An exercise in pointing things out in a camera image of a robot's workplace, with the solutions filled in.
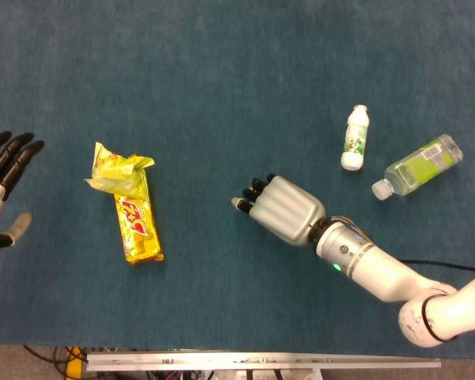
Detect gold foil biscuit package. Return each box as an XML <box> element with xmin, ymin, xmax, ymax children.
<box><xmin>113</xmin><ymin>189</ymin><xmax>165</xmax><ymax>265</ymax></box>

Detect yellow power strip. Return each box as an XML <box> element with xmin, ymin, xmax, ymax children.
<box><xmin>65</xmin><ymin>346</ymin><xmax>87</xmax><ymax>380</ymax></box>

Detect blue carpet table cloth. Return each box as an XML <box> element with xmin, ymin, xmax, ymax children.
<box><xmin>0</xmin><ymin>0</ymin><xmax>475</xmax><ymax>359</ymax></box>

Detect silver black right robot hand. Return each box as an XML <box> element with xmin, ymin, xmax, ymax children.
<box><xmin>230</xmin><ymin>173</ymin><xmax>327</xmax><ymax>247</ymax></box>

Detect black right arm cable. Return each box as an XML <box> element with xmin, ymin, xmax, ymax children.
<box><xmin>399</xmin><ymin>259</ymin><xmax>475</xmax><ymax>274</ymax></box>

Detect aluminium frame rail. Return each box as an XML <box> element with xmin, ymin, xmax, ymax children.
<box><xmin>85</xmin><ymin>351</ymin><xmax>443</xmax><ymax>372</ymax></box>

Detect yellow-green snack bag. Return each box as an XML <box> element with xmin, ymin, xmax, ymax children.
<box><xmin>84</xmin><ymin>141</ymin><xmax>155</xmax><ymax>201</ymax></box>

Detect clear green-label water bottle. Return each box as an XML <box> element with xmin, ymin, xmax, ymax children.
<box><xmin>370</xmin><ymin>134</ymin><xmax>464</xmax><ymax>201</ymax></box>

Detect black cables under table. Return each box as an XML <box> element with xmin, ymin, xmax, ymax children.
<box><xmin>22</xmin><ymin>344</ymin><xmax>88</xmax><ymax>380</ymax></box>

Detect small white milk bottle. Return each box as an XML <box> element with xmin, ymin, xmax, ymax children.
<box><xmin>340</xmin><ymin>104</ymin><xmax>370</xmax><ymax>172</ymax></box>

